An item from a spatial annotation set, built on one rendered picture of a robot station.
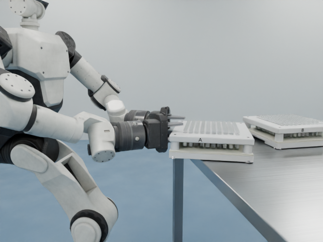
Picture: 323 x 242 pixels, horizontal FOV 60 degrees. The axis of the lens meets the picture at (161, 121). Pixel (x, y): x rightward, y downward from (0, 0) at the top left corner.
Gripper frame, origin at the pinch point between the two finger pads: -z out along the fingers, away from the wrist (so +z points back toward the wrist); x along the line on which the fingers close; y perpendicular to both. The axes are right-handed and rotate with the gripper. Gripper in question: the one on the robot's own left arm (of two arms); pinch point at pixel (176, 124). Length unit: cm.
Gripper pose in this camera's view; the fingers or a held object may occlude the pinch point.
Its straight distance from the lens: 100.6
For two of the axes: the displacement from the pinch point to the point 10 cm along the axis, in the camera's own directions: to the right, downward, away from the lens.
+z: -9.5, -0.6, 3.0
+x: 0.0, 9.8, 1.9
